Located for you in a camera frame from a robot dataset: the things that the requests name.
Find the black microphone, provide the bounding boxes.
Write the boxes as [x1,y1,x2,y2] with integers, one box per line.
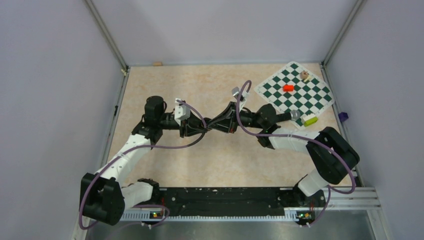
[276,110,301,123]

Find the red block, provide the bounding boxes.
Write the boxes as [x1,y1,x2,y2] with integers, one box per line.
[282,84,295,92]

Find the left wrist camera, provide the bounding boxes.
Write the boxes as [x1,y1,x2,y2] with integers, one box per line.
[174,98,191,126]

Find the purple object at right edge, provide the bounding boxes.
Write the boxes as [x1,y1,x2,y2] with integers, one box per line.
[338,112,349,123]

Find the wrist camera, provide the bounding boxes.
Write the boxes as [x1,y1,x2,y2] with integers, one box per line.
[174,98,191,126]
[231,86,250,111]

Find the green white chessboard mat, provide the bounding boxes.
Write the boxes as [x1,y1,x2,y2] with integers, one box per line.
[254,61,337,130]

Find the small beige figurine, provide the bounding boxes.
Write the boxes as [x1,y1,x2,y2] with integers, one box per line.
[299,71,310,82]

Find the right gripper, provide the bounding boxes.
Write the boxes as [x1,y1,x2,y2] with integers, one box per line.
[208,101,265,134]

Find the yellow green white block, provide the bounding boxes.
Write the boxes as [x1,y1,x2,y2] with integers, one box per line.
[301,113,318,127]

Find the purple cable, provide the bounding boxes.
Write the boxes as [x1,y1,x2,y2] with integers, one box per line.
[235,80,357,228]
[78,99,208,231]

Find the cork on back edge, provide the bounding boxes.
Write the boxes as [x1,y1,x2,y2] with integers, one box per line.
[152,61,163,67]

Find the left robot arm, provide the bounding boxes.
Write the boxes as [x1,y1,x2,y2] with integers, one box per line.
[78,95,208,230]

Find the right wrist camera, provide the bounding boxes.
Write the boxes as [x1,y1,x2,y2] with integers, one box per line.
[231,86,250,111]

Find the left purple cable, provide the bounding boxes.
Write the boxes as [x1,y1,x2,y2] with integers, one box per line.
[78,99,208,231]

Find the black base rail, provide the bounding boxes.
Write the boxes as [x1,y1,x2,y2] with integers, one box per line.
[144,187,326,218]

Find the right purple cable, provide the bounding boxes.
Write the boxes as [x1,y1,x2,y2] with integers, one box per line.
[235,80,357,228]

